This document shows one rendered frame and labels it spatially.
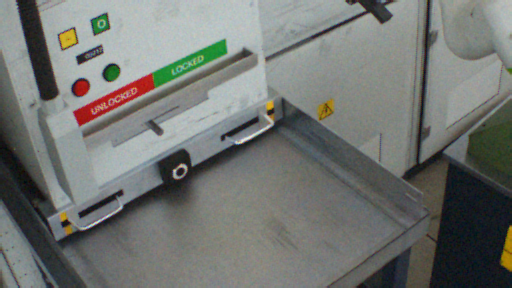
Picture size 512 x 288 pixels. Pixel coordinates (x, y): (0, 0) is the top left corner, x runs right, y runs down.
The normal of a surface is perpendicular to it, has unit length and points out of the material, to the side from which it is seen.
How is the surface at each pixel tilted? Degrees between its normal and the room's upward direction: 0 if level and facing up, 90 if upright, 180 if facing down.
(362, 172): 90
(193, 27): 90
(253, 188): 0
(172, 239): 0
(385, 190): 90
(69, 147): 90
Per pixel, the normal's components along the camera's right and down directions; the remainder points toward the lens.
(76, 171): 0.61, 0.47
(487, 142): -0.74, 0.47
